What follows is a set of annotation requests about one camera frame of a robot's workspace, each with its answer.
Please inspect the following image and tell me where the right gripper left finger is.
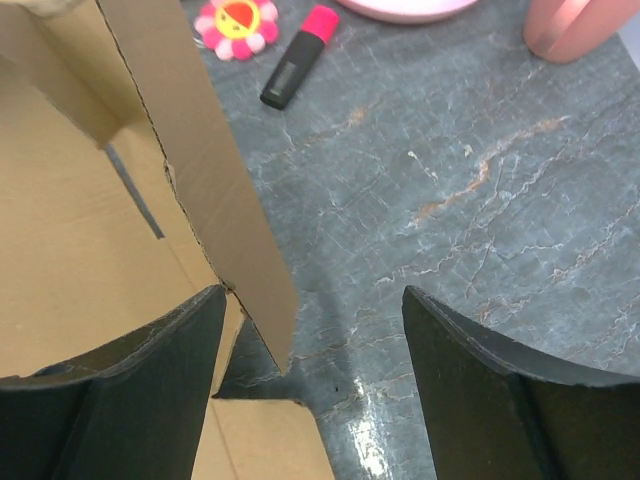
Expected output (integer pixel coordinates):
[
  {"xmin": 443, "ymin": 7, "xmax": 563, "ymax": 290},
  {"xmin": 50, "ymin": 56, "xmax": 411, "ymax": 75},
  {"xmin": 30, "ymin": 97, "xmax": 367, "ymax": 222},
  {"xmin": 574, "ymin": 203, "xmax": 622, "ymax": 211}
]
[{"xmin": 1, "ymin": 286, "xmax": 226, "ymax": 479}]

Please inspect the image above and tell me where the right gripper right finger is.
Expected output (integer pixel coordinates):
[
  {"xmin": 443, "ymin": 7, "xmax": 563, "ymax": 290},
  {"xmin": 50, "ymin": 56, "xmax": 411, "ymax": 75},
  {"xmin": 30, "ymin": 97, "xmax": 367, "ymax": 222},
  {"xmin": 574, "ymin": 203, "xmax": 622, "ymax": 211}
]
[{"xmin": 402, "ymin": 286, "xmax": 639, "ymax": 479}]

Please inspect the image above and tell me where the brown cardboard box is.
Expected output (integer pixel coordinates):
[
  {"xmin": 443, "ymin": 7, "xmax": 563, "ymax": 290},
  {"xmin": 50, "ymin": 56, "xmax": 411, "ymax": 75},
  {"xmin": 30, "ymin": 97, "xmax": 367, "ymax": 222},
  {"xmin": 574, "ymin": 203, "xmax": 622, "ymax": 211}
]
[{"xmin": 1, "ymin": 1, "xmax": 333, "ymax": 479}]

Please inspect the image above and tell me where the black pink marker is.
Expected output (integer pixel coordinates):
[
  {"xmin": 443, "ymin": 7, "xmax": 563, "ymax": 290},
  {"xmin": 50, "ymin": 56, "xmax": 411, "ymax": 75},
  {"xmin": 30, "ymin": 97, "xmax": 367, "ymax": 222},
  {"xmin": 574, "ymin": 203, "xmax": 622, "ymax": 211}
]
[{"xmin": 260, "ymin": 5, "xmax": 340, "ymax": 110}]

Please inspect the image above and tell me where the pink mug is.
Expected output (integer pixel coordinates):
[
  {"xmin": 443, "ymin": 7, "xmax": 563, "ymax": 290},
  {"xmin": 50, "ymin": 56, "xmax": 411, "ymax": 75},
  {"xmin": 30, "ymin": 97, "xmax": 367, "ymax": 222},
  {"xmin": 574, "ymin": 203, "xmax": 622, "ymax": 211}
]
[{"xmin": 523, "ymin": 0, "xmax": 639, "ymax": 64}]

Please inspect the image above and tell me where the pink plate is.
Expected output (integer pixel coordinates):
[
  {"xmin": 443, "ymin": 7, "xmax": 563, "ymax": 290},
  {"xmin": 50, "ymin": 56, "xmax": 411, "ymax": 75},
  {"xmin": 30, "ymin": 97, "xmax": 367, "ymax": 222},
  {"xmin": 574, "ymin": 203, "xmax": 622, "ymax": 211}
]
[{"xmin": 337, "ymin": 0, "xmax": 478, "ymax": 25}]

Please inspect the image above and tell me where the pink flower plush keychain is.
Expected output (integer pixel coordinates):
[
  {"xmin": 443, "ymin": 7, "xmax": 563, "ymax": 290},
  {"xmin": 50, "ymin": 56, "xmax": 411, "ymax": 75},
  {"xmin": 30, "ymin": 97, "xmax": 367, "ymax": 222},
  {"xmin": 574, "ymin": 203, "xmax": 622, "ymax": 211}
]
[{"xmin": 193, "ymin": 0, "xmax": 279, "ymax": 61}]

